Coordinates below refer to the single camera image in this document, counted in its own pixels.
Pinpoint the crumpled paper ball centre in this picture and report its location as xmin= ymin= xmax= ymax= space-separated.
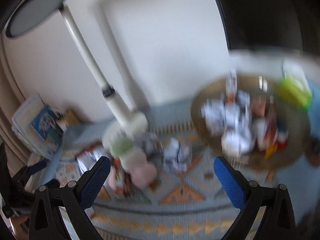
xmin=162 ymin=138 xmax=193 ymax=173

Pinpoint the red yellow toy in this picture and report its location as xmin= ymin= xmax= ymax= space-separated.
xmin=263 ymin=129 xmax=289 ymax=159

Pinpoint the black wall monitor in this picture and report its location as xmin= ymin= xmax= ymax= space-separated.
xmin=215 ymin=0 xmax=319 ymax=56

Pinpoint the green plush ball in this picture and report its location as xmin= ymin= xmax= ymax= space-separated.
xmin=110 ymin=136 xmax=134 ymax=158

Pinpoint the tan pen holder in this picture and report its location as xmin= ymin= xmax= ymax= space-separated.
xmin=57 ymin=109 xmax=81 ymax=132

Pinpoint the dark red long box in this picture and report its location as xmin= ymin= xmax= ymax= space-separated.
xmin=75 ymin=141 xmax=105 ymax=164

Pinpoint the white desk lamp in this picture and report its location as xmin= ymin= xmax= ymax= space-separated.
xmin=6 ymin=0 xmax=149 ymax=148

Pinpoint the green tissue pack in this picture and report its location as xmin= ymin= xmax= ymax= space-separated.
xmin=276 ymin=59 xmax=313 ymax=112

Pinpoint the crumpled paper in basket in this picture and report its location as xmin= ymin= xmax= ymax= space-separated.
xmin=221 ymin=128 xmax=255 ymax=158
xmin=201 ymin=99 xmax=225 ymax=136

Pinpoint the orange cartoon long box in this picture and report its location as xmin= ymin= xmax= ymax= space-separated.
xmin=113 ymin=159 xmax=131 ymax=198

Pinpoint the crumpled paper ball left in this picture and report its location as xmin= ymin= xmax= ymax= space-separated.
xmin=75 ymin=145 xmax=105 ymax=174

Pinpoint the white plush ball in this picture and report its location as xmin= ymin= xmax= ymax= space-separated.
xmin=119 ymin=146 xmax=147 ymax=173

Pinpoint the beige curtain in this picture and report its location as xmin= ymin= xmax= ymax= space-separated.
xmin=1 ymin=33 xmax=30 ymax=174

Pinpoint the blue cover book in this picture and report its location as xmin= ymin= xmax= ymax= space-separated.
xmin=31 ymin=105 xmax=63 ymax=155

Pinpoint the person's left hand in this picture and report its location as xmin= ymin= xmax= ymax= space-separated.
xmin=9 ymin=216 xmax=28 ymax=240

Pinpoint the crumpled paper ball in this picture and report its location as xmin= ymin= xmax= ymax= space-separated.
xmin=75 ymin=145 xmax=105 ymax=174
xmin=162 ymin=138 xmax=193 ymax=173

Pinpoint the stack of books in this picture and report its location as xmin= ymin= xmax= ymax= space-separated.
xmin=11 ymin=93 xmax=58 ymax=160

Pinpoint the brown woven basket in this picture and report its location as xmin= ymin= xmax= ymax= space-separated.
xmin=190 ymin=73 xmax=312 ymax=172

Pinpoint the pink plush ball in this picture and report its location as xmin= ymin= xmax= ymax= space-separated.
xmin=131 ymin=162 xmax=157 ymax=189

